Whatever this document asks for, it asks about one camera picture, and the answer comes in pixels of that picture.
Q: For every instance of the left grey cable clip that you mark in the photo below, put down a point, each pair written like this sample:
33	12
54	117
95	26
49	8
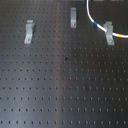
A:
29	31

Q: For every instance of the middle grey cable clip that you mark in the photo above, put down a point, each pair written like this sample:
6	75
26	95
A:
73	17

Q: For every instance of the right grey cable clip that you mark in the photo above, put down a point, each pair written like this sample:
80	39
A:
109	32

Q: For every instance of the grey cable clip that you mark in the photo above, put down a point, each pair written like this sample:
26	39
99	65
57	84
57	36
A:
109	32
29	31
73	17

